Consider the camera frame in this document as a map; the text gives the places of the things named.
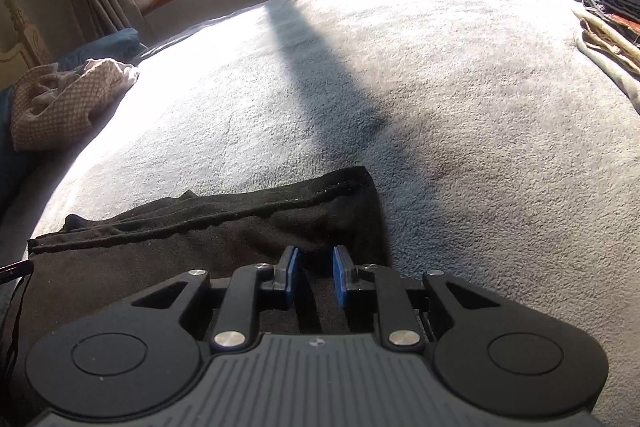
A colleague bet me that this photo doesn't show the black smile sweatshirt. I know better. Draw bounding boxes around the black smile sweatshirt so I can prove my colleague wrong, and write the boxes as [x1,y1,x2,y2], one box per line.
[0,164,394,408]

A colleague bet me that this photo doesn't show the grey fleece bed blanket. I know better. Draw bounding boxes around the grey fleece bed blanket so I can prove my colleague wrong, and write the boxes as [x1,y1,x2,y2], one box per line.
[22,0,639,426]

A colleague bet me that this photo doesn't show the beige checked cloth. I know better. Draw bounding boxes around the beige checked cloth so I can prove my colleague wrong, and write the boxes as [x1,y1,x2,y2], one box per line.
[10,57,139,152]

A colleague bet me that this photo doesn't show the cream carved headboard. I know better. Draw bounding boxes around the cream carved headboard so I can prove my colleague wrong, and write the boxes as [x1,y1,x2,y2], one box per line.
[0,0,53,90]

